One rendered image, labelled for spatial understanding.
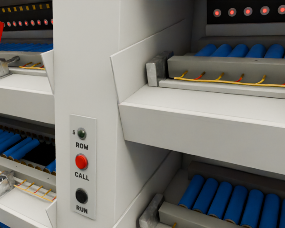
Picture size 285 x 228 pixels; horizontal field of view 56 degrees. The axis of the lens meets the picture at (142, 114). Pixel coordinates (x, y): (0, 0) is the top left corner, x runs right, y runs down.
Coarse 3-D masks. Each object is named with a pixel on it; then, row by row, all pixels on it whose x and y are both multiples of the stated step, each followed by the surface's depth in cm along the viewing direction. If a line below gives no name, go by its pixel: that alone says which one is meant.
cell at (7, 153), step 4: (24, 140) 56; (28, 140) 57; (16, 144) 55; (20, 144) 55; (24, 144) 56; (12, 148) 54; (16, 148) 54; (4, 152) 53; (8, 152) 53; (12, 152) 53; (8, 156) 53
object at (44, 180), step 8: (0, 160) 50; (8, 160) 50; (0, 168) 49; (8, 168) 48; (16, 168) 47; (24, 168) 47; (32, 168) 46; (16, 176) 47; (24, 176) 46; (32, 176) 44; (40, 176) 44; (48, 176) 44; (32, 184) 44; (40, 184) 44; (48, 184) 42; (32, 192) 43; (48, 192) 42; (56, 192) 42; (48, 200) 41
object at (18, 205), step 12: (24, 120) 64; (0, 156) 56; (12, 192) 45; (24, 192) 45; (36, 192) 44; (0, 204) 43; (12, 204) 42; (24, 204) 42; (36, 204) 42; (48, 204) 41; (0, 216) 44; (12, 216) 41; (24, 216) 40; (36, 216) 40; (48, 216) 34
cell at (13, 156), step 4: (32, 140) 56; (36, 140) 56; (28, 144) 55; (32, 144) 55; (36, 144) 56; (20, 148) 54; (24, 148) 54; (28, 148) 54; (32, 148) 55; (16, 152) 52; (20, 152) 53; (24, 152) 53; (12, 156) 52; (16, 156) 52; (20, 156) 53
